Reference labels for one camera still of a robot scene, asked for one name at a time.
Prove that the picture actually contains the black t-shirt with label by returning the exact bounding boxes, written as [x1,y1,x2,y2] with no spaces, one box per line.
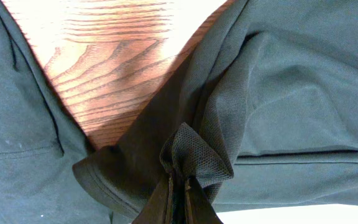
[0,0,114,224]

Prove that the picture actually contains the black polo shirt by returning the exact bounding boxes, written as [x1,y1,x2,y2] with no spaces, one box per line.
[73,0,358,223]

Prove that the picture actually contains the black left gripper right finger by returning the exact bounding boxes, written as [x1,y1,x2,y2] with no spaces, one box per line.
[185,177,223,224]

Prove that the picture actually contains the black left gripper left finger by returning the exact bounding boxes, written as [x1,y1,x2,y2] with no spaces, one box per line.
[132,175,173,224]

